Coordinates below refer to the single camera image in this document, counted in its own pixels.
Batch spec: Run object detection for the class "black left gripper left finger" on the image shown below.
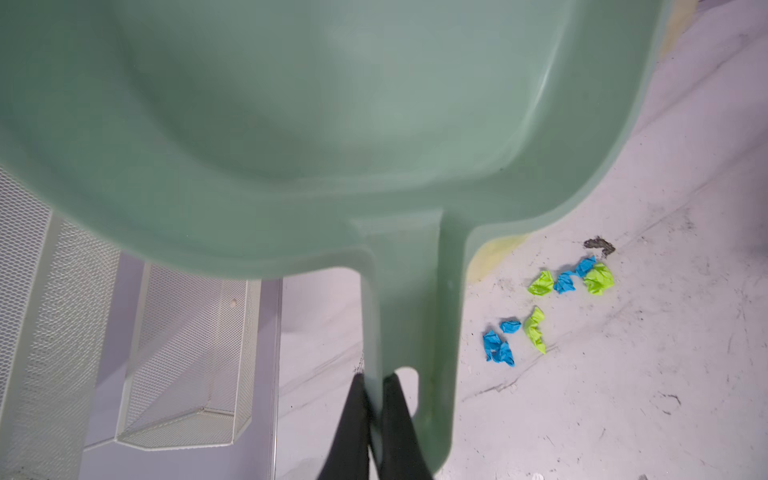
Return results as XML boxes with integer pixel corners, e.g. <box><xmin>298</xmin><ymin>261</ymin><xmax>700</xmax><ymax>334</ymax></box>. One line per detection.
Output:
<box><xmin>317</xmin><ymin>373</ymin><xmax>370</xmax><ymax>480</ymax></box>

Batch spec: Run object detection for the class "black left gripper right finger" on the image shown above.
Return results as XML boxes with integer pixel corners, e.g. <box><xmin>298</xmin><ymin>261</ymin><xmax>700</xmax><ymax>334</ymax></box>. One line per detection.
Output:
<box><xmin>378</xmin><ymin>373</ymin><xmax>432</xmax><ymax>480</ymax></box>

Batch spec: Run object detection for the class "white mesh two-tier shelf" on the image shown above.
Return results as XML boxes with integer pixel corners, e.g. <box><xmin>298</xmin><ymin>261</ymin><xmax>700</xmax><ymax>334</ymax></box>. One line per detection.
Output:
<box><xmin>1</xmin><ymin>174</ymin><xmax>261</xmax><ymax>479</ymax></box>

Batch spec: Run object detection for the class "yellow-green bin liner bag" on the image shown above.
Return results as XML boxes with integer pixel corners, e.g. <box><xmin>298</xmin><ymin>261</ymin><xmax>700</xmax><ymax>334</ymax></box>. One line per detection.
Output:
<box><xmin>466</xmin><ymin>235</ymin><xmax>528</xmax><ymax>284</ymax></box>

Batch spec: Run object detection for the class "blue paper scrap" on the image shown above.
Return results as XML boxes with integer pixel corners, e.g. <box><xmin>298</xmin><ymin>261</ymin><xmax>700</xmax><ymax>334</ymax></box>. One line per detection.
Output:
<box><xmin>482</xmin><ymin>306</ymin><xmax>548</xmax><ymax>367</ymax></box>

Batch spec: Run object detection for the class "lime green paper scrap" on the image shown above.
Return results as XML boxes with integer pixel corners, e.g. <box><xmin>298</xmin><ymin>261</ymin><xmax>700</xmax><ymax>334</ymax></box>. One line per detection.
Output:
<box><xmin>527</xmin><ymin>256</ymin><xmax>615</xmax><ymax>296</ymax></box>

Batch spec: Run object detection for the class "green plastic dustpan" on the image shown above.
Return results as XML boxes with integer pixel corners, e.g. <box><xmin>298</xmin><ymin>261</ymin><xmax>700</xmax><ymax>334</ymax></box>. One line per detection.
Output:
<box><xmin>1</xmin><ymin>1</ymin><xmax>670</xmax><ymax>474</ymax></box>

